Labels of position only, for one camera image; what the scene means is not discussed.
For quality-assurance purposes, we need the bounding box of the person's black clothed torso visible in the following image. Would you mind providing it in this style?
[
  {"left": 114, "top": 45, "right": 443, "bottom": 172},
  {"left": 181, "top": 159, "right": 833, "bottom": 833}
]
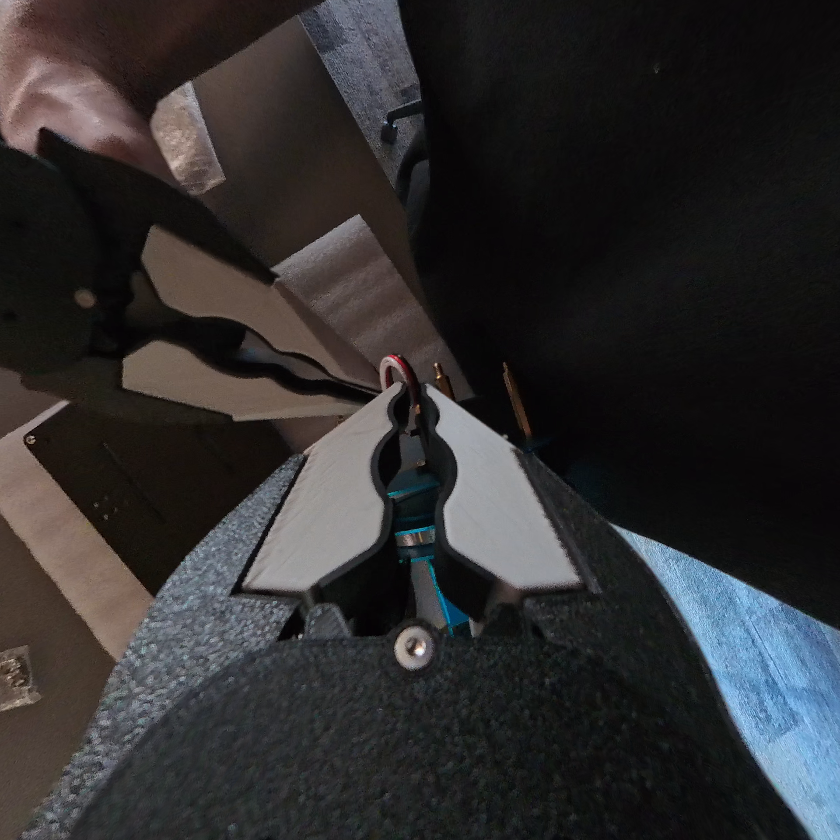
[{"left": 400, "top": 0, "right": 840, "bottom": 627}]

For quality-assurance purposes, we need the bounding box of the tied servo cable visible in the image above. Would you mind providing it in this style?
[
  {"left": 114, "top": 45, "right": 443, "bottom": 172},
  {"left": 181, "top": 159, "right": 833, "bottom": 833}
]
[{"left": 379, "top": 354, "right": 424, "bottom": 437}]

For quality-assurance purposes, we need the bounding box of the white foam sheet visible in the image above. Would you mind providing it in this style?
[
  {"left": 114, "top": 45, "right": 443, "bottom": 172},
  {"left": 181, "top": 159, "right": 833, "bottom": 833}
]
[{"left": 0, "top": 82, "right": 473, "bottom": 660}]

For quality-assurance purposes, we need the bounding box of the clear bag of screws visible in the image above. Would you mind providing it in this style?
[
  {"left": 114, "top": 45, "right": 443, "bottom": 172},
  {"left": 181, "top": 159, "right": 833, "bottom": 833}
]
[{"left": 0, "top": 645, "right": 42, "bottom": 713}]

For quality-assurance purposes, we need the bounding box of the black swivel office chair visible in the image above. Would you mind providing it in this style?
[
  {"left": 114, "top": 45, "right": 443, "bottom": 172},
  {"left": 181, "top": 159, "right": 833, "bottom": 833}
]
[{"left": 381, "top": 98, "right": 431, "bottom": 211}]

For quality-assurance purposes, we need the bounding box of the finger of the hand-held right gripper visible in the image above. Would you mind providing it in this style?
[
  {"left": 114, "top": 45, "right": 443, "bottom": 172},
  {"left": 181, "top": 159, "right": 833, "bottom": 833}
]
[
  {"left": 120, "top": 340, "right": 380, "bottom": 425},
  {"left": 140, "top": 225, "right": 383, "bottom": 395}
]

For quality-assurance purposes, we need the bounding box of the person's right hand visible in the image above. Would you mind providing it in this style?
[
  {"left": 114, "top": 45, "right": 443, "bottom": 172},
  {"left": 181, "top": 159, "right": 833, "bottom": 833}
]
[{"left": 0, "top": 59, "right": 176, "bottom": 186}]

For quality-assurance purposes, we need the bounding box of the teal blue object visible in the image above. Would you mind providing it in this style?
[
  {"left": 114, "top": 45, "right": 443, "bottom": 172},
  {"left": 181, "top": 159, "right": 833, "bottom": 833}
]
[{"left": 386, "top": 430, "right": 549, "bottom": 639}]

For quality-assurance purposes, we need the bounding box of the black metal base plate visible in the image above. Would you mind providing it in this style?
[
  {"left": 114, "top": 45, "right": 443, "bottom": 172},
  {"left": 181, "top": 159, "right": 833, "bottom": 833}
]
[{"left": 23, "top": 407, "right": 290, "bottom": 592}]

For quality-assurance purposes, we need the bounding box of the person's right forearm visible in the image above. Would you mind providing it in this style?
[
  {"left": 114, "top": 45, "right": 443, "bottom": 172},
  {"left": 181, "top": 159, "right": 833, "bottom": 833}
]
[{"left": 0, "top": 0, "right": 326, "bottom": 132}]

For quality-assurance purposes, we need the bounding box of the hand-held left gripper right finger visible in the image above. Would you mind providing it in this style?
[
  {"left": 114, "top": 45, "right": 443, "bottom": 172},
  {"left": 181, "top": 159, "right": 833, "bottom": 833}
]
[{"left": 420, "top": 384, "right": 585, "bottom": 621}]

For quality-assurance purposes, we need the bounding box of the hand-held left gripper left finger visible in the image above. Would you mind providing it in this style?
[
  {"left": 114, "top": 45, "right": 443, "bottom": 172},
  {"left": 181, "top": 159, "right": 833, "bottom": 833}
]
[{"left": 239, "top": 382, "right": 406, "bottom": 635}]

